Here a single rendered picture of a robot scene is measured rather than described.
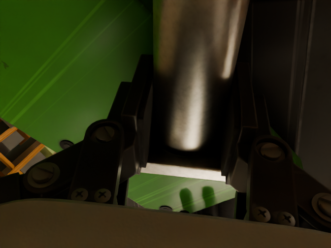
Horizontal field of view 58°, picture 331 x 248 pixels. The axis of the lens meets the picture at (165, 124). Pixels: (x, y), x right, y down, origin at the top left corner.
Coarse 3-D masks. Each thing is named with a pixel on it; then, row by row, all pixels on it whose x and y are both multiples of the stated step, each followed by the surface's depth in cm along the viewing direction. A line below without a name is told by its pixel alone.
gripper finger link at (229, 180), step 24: (240, 72) 11; (240, 96) 10; (264, 96) 12; (240, 120) 10; (264, 120) 11; (240, 144) 10; (240, 168) 10; (240, 192) 10; (312, 192) 9; (312, 216) 8
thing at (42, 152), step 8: (0, 120) 573; (16, 128) 564; (0, 136) 529; (8, 136) 548; (16, 136) 560; (24, 136) 585; (0, 144) 536; (8, 144) 540; (16, 144) 552; (40, 144) 582; (0, 152) 546; (8, 152) 577; (32, 152) 561; (40, 152) 588; (48, 152) 603; (0, 160) 521; (8, 160) 524; (24, 160) 542; (32, 160) 564; (40, 160) 578; (16, 168) 524; (24, 168) 544; (0, 176) 545
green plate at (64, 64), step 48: (0, 0) 12; (48, 0) 12; (96, 0) 12; (144, 0) 12; (0, 48) 14; (48, 48) 14; (96, 48) 13; (144, 48) 13; (0, 96) 16; (48, 96) 16; (96, 96) 15; (48, 144) 19; (144, 192) 21; (192, 192) 21
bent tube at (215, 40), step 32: (160, 0) 9; (192, 0) 8; (224, 0) 8; (160, 32) 9; (192, 32) 9; (224, 32) 9; (160, 64) 10; (192, 64) 9; (224, 64) 10; (160, 96) 11; (192, 96) 10; (224, 96) 11; (160, 128) 12; (192, 128) 11; (160, 160) 12; (192, 160) 12
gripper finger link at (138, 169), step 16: (144, 64) 12; (144, 80) 11; (128, 96) 10; (144, 96) 11; (112, 112) 11; (128, 112) 10; (144, 112) 10; (128, 128) 10; (144, 128) 10; (80, 144) 10; (128, 144) 10; (144, 144) 11; (48, 160) 9; (64, 160) 9; (128, 160) 10; (144, 160) 11; (32, 176) 9; (48, 176) 9; (64, 176) 9; (128, 176) 11; (32, 192) 8; (48, 192) 9
